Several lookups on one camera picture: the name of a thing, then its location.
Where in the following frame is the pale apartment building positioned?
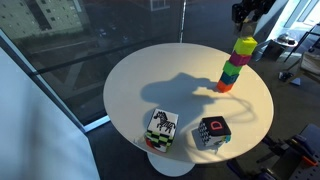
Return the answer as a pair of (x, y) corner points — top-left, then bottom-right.
(0, 0), (92, 42)

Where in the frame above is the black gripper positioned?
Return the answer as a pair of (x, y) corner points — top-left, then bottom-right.
(231, 0), (278, 25)

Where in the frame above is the white table pedestal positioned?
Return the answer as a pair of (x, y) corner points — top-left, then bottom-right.
(146, 151), (196, 178)

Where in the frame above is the blue block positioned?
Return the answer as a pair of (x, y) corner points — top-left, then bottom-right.
(219, 71), (240, 86)

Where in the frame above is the orange clamp handle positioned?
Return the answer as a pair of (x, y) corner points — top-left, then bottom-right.
(300, 154), (318, 168)

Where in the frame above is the soft cube with zebra print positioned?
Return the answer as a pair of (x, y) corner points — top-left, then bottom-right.
(145, 108), (180, 148)

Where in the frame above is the blue clamp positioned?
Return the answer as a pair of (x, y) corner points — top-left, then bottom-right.
(292, 133), (317, 158)

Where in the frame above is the small round side table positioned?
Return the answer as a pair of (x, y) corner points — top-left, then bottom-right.
(254, 32), (300, 63)

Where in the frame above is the green block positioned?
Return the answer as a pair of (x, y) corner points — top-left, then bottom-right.
(222, 60), (244, 77)

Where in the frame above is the orange block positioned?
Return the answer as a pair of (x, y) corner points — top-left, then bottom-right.
(216, 79), (235, 94)

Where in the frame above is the black soft cube letter D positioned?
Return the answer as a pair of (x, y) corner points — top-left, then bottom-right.
(197, 115), (233, 148)

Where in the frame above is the yellow block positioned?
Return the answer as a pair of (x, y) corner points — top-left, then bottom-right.
(233, 36), (259, 57)

